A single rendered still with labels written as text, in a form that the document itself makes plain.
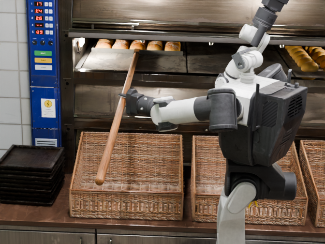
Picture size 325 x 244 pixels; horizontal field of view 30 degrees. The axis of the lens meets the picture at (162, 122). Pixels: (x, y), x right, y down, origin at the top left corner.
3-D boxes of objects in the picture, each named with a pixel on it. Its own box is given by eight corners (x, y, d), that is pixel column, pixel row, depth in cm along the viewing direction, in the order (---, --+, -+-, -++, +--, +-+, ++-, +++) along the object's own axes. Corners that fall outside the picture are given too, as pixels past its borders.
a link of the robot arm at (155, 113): (156, 127, 253) (149, 131, 234) (152, 102, 253) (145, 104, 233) (181, 123, 252) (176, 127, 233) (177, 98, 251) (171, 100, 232)
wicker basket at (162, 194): (81, 176, 340) (80, 130, 331) (181, 179, 341) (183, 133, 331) (67, 218, 295) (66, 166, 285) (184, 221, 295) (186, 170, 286)
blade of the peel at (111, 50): (183, 55, 363) (183, 51, 362) (91, 52, 364) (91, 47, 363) (183, 42, 397) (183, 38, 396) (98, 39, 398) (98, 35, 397)
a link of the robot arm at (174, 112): (148, 134, 233) (196, 129, 220) (142, 100, 233) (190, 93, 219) (166, 129, 242) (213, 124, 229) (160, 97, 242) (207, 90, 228)
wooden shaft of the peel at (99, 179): (103, 187, 195) (103, 178, 194) (94, 186, 195) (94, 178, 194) (138, 57, 355) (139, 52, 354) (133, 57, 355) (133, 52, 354)
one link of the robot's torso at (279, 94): (306, 157, 246) (317, 71, 234) (268, 184, 220) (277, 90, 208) (242, 139, 262) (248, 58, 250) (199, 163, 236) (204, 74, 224)
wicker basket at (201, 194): (188, 180, 340) (191, 133, 331) (289, 184, 340) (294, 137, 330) (190, 222, 295) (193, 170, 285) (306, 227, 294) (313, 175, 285)
